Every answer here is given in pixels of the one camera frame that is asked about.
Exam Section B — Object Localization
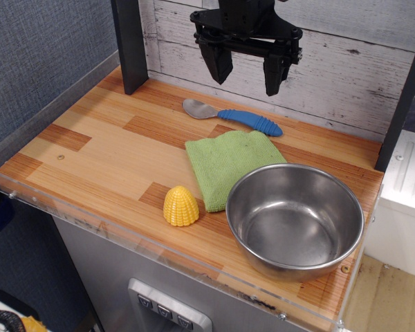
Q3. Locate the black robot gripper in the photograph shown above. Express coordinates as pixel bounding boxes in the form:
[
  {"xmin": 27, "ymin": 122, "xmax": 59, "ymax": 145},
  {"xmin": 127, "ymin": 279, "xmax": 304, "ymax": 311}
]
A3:
[{"xmin": 190, "ymin": 1, "xmax": 303, "ymax": 96}]

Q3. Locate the metal spoon with blue handle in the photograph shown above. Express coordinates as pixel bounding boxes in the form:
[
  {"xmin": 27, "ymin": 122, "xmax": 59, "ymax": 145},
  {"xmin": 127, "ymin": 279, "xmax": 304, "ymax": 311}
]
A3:
[{"xmin": 182, "ymin": 99, "xmax": 284, "ymax": 137}]

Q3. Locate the green microfiber cloth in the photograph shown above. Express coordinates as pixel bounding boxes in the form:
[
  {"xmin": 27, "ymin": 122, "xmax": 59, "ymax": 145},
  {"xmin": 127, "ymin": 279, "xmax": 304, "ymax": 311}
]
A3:
[{"xmin": 185, "ymin": 131, "xmax": 286, "ymax": 213}]

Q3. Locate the yellow object at bottom left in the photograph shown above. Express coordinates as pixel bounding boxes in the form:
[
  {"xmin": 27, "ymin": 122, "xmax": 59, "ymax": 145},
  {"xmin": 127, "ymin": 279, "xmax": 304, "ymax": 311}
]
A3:
[{"xmin": 21, "ymin": 316, "xmax": 48, "ymax": 332}]

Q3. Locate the yellow toy corn piece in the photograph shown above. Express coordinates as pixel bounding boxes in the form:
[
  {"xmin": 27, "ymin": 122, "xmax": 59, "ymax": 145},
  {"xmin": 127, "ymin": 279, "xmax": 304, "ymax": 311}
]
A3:
[{"xmin": 163, "ymin": 185, "xmax": 199, "ymax": 227}]

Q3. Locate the stainless steel bowl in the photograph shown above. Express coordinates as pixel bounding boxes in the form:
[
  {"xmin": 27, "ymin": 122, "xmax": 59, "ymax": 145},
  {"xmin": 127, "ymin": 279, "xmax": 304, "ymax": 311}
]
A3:
[{"xmin": 225, "ymin": 164, "xmax": 365, "ymax": 282}]

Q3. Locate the white ridged side unit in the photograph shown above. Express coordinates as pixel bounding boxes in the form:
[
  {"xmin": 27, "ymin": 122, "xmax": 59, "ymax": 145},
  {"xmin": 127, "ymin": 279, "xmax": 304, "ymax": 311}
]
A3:
[{"xmin": 365, "ymin": 130, "xmax": 415, "ymax": 275}]

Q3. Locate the silver toy fridge cabinet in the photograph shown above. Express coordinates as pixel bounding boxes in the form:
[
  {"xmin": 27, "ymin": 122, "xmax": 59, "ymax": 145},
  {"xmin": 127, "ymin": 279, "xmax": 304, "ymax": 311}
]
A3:
[{"xmin": 55, "ymin": 219, "xmax": 335, "ymax": 331}]

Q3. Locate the clear acrylic table guard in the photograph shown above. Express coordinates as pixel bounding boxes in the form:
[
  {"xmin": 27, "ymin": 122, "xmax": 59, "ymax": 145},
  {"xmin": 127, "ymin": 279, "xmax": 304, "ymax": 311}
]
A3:
[{"xmin": 0, "ymin": 47, "xmax": 390, "ymax": 331}]

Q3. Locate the dark grey right post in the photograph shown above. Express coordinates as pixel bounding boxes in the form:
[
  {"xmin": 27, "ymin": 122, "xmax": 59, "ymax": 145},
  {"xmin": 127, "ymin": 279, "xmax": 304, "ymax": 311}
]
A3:
[{"xmin": 374, "ymin": 55, "xmax": 415, "ymax": 172}]

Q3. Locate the black braided cable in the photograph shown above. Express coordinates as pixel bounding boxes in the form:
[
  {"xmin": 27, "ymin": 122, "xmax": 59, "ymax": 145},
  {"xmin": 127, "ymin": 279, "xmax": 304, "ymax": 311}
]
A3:
[{"xmin": 0, "ymin": 308, "xmax": 24, "ymax": 332}]

